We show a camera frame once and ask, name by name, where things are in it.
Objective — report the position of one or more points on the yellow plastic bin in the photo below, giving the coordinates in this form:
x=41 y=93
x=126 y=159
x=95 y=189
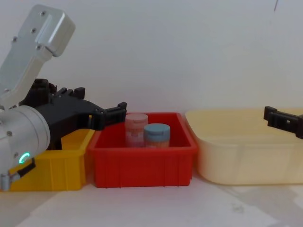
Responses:
x=59 y=170

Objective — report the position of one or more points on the red plastic bin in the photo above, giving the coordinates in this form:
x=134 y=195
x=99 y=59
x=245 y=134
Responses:
x=142 y=168

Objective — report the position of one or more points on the pink lidded jar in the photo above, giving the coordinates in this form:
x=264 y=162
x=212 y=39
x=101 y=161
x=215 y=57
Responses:
x=133 y=128

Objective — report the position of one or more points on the white table sheet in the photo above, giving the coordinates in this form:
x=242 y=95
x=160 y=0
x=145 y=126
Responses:
x=154 y=208

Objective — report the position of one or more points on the blue lidded jar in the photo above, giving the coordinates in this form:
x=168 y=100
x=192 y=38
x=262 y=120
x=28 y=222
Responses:
x=156 y=136

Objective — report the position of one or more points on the cream plastic tub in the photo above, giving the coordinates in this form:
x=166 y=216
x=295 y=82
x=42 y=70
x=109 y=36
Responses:
x=248 y=160

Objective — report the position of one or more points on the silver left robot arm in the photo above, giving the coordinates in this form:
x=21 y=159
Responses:
x=23 y=128

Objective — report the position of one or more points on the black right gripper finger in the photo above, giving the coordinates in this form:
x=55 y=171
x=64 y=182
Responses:
x=286 y=123

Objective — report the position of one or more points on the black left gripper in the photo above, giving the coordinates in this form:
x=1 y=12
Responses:
x=64 y=111

